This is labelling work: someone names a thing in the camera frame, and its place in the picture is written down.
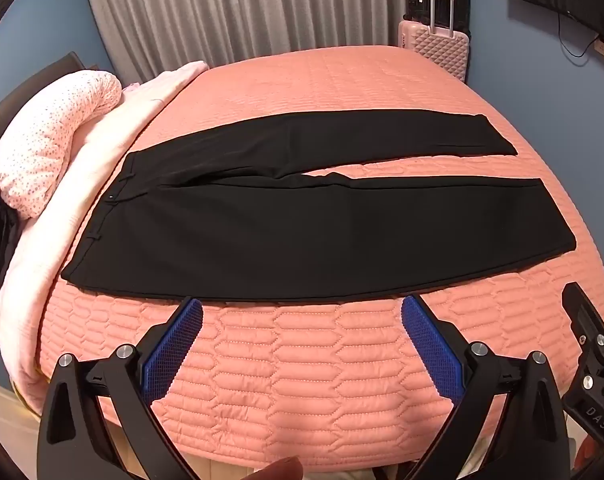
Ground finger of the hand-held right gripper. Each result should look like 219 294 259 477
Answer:
563 282 604 361

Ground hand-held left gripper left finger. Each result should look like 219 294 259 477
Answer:
37 296 205 480

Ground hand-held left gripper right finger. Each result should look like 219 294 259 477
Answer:
401 294 568 480

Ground black pants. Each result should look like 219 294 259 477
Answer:
62 110 577 303

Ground person's right hand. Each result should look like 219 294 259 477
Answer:
574 439 603 472

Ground person's left hand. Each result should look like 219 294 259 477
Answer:
252 456 305 480

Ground pink quilted bedspread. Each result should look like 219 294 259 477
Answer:
32 45 604 476

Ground pale pink blanket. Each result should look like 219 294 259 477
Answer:
0 60 210 401

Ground pink dotted duvet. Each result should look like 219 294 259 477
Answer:
0 69 124 220

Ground dark headboard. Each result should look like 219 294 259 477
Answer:
0 51 100 171

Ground pink suitcase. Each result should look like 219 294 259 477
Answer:
398 0 471 83

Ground grey curtain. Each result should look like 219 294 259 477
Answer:
82 0 413 86

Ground black cable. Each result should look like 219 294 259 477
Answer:
556 10 600 54

